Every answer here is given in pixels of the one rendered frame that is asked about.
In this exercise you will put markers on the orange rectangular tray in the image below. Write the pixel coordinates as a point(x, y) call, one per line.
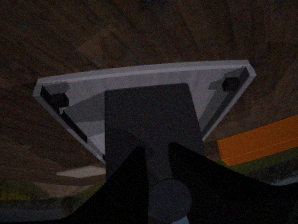
point(260, 142)

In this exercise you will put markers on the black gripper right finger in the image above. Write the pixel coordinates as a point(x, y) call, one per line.
point(222, 196)

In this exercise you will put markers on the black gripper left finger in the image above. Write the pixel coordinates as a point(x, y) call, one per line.
point(123, 199)

